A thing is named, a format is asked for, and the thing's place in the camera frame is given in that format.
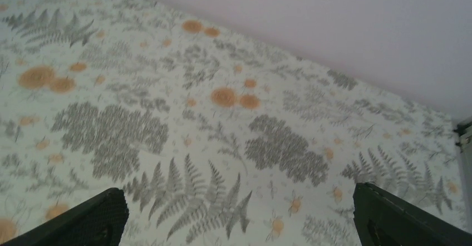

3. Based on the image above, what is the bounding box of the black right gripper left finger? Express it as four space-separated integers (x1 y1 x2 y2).
3 188 129 246

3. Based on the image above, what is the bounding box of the aluminium frame post right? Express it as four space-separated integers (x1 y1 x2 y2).
454 117 471 233

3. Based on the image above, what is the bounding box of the floral patterned table mat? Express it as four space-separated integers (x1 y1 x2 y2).
1 0 468 245

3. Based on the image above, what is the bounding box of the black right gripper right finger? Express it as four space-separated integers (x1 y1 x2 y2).
353 183 471 246

